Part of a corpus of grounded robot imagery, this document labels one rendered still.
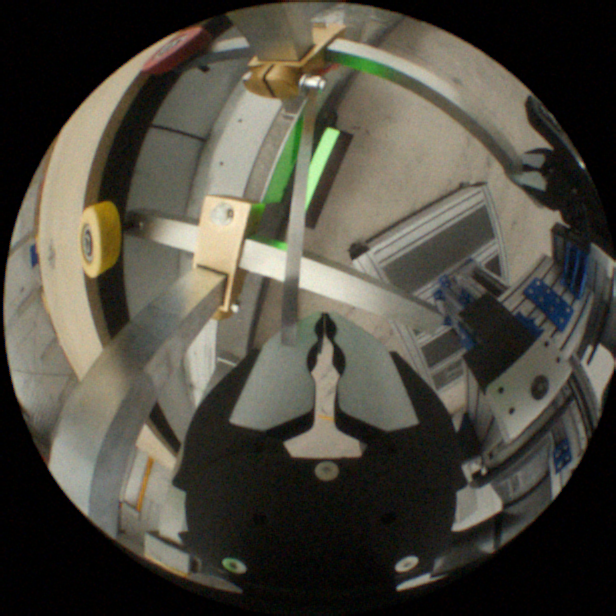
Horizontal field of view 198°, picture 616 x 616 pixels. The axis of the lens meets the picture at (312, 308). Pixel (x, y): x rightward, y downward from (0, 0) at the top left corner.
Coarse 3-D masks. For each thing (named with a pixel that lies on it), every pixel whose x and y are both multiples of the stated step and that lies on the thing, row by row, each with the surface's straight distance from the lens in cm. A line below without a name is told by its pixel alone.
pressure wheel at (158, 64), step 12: (180, 36) 32; (192, 36) 28; (204, 36) 29; (168, 48) 30; (180, 48) 27; (192, 48) 28; (156, 60) 29; (168, 60) 28; (180, 60) 28; (156, 72) 30; (204, 72) 36
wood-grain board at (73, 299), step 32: (128, 64) 46; (96, 96) 53; (128, 96) 32; (64, 128) 92; (96, 128) 34; (64, 160) 53; (96, 160) 29; (64, 192) 43; (96, 192) 30; (64, 224) 40; (64, 256) 41; (64, 288) 48; (96, 288) 33; (64, 320) 65; (96, 320) 35; (96, 352) 44; (160, 448) 95
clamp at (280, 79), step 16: (320, 32) 25; (336, 32) 25; (320, 48) 21; (256, 64) 20; (272, 64) 20; (288, 64) 19; (304, 64) 19; (320, 64) 23; (256, 80) 19; (272, 80) 19; (288, 80) 19; (272, 96) 22; (288, 96) 21
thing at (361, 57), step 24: (216, 48) 29; (240, 48) 26; (336, 48) 23; (360, 48) 24; (384, 72) 23; (408, 72) 23; (432, 96) 24; (456, 96) 24; (456, 120) 26; (480, 120) 25; (504, 144) 27; (504, 168) 30
